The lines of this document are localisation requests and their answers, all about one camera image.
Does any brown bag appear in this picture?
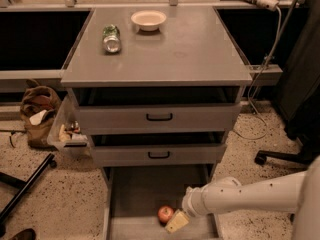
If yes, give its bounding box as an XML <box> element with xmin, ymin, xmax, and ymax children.
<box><xmin>20</xmin><ymin>79</ymin><xmax>61</xmax><ymax>148</ymax></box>

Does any grey cable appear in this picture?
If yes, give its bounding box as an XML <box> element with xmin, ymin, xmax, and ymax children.
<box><xmin>232</xmin><ymin>5</ymin><xmax>283</xmax><ymax>141</ymax></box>

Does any grey middle drawer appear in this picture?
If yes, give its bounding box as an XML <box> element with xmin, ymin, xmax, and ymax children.
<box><xmin>91</xmin><ymin>132</ymin><xmax>226</xmax><ymax>166</ymax></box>

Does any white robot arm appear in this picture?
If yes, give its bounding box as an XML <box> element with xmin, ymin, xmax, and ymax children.
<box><xmin>165</xmin><ymin>158</ymin><xmax>320</xmax><ymax>240</ymax></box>

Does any white bowl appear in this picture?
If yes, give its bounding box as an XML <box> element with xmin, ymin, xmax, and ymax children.
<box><xmin>131</xmin><ymin>10</ymin><xmax>167</xmax><ymax>32</ymax></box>

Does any grey top drawer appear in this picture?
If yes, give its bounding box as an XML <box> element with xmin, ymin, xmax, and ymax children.
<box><xmin>68</xmin><ymin>86</ymin><xmax>242</xmax><ymax>134</ymax></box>

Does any green soda can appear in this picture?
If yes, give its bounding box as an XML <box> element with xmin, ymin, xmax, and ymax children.
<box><xmin>102</xmin><ymin>24</ymin><xmax>122</xmax><ymax>53</ymax></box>

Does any black office chair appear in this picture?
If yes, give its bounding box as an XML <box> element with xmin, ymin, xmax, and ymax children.
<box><xmin>254</xmin><ymin>0</ymin><xmax>320</xmax><ymax>165</ymax></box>

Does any grey drawer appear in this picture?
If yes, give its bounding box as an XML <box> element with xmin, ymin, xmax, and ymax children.
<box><xmin>105</xmin><ymin>165</ymin><xmax>222</xmax><ymax>240</ymax></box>
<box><xmin>68</xmin><ymin>86</ymin><xmax>242</xmax><ymax>134</ymax></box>
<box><xmin>91</xmin><ymin>132</ymin><xmax>226</xmax><ymax>166</ymax></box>

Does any brown shoe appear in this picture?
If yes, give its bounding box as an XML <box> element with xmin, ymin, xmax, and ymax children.
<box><xmin>9</xmin><ymin>228</ymin><xmax>36</xmax><ymax>240</ymax></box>

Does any red apple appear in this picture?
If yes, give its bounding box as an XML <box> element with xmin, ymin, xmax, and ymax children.
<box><xmin>157</xmin><ymin>205</ymin><xmax>174</xmax><ymax>224</ymax></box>

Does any clear plastic bin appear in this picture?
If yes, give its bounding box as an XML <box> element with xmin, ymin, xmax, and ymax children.
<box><xmin>47</xmin><ymin>96</ymin><xmax>90</xmax><ymax>155</ymax></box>

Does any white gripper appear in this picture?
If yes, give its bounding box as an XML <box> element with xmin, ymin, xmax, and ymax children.
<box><xmin>165</xmin><ymin>177</ymin><xmax>242</xmax><ymax>233</ymax></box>

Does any grey drawer cabinet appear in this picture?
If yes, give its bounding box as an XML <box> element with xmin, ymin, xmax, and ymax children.
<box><xmin>60</xmin><ymin>5</ymin><xmax>253</xmax><ymax>240</ymax></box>

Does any grey bottom drawer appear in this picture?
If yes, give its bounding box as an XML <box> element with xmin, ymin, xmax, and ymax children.
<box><xmin>105</xmin><ymin>165</ymin><xmax>222</xmax><ymax>240</ymax></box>

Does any black chair base leg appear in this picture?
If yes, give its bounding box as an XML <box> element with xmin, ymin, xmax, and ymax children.
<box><xmin>0</xmin><ymin>153</ymin><xmax>57</xmax><ymax>237</ymax></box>

